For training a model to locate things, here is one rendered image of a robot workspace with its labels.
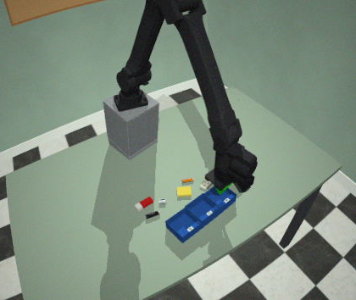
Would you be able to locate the blue rack of three bins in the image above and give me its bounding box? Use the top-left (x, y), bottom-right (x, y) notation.
top-left (165, 186), bottom-right (236, 242)

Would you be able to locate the white domino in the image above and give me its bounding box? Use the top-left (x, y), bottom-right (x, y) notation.
top-left (200, 180), bottom-right (212, 190)

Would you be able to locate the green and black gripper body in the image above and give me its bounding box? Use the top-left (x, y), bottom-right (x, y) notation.
top-left (205, 162), bottom-right (232, 191)

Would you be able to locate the black aa battery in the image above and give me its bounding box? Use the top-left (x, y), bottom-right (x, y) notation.
top-left (146, 211), bottom-right (160, 219)

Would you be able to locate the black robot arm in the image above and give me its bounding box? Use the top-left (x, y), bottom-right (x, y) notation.
top-left (114, 0), bottom-right (258, 193)

